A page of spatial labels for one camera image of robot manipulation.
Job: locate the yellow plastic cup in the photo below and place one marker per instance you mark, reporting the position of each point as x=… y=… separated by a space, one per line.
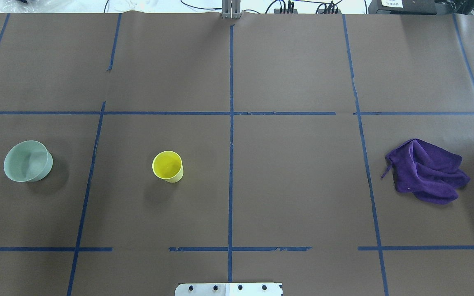
x=168 y=166

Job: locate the purple cloth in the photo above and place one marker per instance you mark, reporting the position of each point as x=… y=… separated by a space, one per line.
x=431 y=173

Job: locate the light green bowl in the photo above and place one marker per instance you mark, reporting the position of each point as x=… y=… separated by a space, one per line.
x=28 y=161

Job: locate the black box device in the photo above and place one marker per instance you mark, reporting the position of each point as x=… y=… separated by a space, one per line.
x=409 y=7

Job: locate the grey aluminium post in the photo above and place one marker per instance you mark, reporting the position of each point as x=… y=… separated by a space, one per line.
x=231 y=9

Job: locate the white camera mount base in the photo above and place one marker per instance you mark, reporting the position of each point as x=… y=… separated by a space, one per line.
x=230 y=289

